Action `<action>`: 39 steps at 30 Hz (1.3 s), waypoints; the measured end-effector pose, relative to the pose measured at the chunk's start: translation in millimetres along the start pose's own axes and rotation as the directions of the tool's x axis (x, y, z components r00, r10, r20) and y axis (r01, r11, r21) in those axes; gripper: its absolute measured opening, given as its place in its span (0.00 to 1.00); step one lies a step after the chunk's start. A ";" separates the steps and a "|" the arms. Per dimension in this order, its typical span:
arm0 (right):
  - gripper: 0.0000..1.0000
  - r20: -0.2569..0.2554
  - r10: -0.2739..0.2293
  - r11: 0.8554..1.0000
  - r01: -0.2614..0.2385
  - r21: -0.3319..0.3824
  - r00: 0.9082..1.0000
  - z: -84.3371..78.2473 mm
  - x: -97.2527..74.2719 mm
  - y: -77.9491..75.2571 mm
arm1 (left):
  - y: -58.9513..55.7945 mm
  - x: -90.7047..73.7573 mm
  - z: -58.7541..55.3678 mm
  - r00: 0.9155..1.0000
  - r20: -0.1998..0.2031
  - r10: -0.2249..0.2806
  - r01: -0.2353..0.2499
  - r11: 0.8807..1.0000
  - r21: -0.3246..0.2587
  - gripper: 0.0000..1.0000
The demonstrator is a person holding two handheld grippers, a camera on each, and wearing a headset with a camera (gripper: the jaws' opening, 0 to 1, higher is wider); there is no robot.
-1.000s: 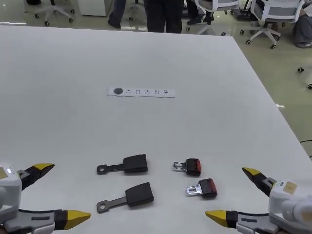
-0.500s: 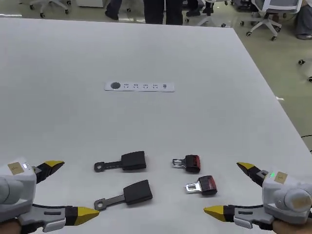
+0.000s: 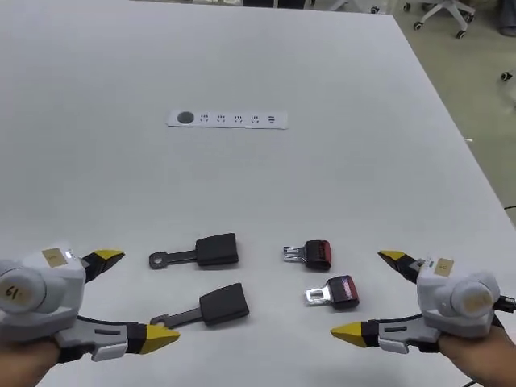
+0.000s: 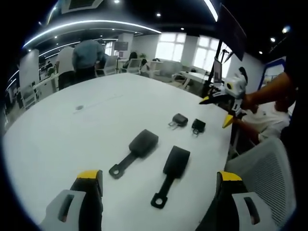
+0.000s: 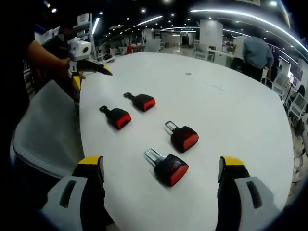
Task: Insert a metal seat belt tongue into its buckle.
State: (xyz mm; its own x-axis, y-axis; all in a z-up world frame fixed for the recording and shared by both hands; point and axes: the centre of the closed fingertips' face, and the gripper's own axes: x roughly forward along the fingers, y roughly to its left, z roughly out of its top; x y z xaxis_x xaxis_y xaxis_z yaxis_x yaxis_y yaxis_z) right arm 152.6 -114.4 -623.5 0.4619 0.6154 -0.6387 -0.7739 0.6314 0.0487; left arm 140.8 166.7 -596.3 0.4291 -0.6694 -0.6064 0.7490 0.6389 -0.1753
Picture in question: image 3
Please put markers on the person's left hand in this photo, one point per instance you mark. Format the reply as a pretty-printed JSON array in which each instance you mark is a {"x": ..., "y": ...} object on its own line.
[{"x": 22, "y": 363}]

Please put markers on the black seat belt buckle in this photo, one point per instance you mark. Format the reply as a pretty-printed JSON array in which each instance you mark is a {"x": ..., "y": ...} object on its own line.
[
  {"x": 217, "y": 250},
  {"x": 223, "y": 304}
]

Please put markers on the person's right hand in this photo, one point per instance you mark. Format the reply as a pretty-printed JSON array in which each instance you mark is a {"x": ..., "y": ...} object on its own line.
[{"x": 483, "y": 359}]

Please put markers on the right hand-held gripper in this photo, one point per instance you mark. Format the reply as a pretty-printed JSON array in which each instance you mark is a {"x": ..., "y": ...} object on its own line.
[{"x": 443, "y": 298}]

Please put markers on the white power strip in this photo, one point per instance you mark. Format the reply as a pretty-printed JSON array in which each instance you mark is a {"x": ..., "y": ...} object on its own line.
[{"x": 230, "y": 119}]

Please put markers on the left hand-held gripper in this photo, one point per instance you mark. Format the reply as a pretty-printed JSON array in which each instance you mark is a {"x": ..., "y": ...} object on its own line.
[{"x": 48, "y": 282}]

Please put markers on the white office chair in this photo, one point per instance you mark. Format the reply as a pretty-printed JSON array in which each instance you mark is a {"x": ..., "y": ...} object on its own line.
[{"x": 443, "y": 10}]

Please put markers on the metal seat belt tongue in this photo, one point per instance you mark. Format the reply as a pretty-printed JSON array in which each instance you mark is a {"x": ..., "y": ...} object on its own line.
[
  {"x": 318, "y": 255},
  {"x": 342, "y": 292}
]

